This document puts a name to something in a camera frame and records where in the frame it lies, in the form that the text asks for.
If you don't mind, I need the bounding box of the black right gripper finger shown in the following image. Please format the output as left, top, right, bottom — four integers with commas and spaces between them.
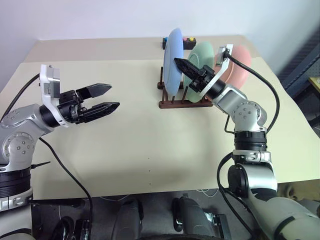
173, 57, 204, 82

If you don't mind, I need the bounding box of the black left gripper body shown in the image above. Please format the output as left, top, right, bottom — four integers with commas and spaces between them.
56, 89, 87, 125

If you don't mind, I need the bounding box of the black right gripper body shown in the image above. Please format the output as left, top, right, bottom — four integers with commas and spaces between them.
188, 64, 216, 94

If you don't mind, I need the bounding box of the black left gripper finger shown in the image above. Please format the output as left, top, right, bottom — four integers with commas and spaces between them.
81, 101, 121, 124
75, 83, 113, 101

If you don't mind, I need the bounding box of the blue plate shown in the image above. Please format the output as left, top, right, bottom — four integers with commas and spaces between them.
163, 27, 185, 96

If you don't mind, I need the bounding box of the green plate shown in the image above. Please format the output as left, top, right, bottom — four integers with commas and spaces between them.
183, 41, 215, 104

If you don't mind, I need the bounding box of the brown wooden dish rack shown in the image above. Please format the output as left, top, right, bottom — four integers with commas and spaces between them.
156, 66, 214, 110

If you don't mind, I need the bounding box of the pink plate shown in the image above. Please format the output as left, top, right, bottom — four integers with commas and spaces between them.
213, 44, 253, 90

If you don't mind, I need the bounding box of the black button box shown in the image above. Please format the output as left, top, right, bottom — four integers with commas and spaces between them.
161, 37, 196, 50

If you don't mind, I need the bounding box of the beige table cover sheet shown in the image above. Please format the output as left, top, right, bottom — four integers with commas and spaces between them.
0, 56, 320, 198

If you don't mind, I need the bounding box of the black horizontal bar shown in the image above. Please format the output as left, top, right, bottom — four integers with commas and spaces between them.
31, 198, 85, 208

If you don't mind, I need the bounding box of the dark perforated metal shelf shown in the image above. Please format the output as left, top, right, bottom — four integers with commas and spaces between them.
276, 29, 320, 106

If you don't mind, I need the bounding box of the yellow flat object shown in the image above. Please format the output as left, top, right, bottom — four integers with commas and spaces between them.
308, 76, 320, 93

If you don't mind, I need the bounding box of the dark grey rounded shell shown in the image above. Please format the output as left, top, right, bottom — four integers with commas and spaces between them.
111, 198, 145, 240
172, 196, 213, 240

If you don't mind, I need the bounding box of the khaki trouser leg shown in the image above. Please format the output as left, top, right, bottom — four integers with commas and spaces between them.
277, 183, 320, 208

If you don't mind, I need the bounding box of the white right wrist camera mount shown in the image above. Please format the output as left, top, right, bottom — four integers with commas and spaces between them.
199, 44, 235, 97

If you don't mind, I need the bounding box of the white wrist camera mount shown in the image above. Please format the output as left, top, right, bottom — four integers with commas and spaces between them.
39, 64, 71, 129
199, 44, 235, 97

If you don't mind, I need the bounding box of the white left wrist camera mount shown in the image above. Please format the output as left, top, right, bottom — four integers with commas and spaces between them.
39, 64, 71, 129

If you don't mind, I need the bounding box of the black cable tie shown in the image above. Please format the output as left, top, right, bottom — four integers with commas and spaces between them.
30, 161, 51, 170

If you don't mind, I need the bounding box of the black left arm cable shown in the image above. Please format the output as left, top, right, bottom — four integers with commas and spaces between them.
0, 73, 94, 240

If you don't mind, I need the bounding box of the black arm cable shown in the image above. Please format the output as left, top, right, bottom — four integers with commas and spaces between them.
216, 48, 280, 216
0, 73, 94, 240

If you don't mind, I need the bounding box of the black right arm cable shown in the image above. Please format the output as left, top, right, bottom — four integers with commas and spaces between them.
216, 48, 280, 216

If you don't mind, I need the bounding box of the white floor cable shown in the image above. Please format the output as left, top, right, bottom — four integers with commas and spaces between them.
196, 187, 221, 198

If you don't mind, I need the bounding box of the black metal bracket with screws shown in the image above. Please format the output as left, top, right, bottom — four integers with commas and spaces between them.
204, 212, 232, 238

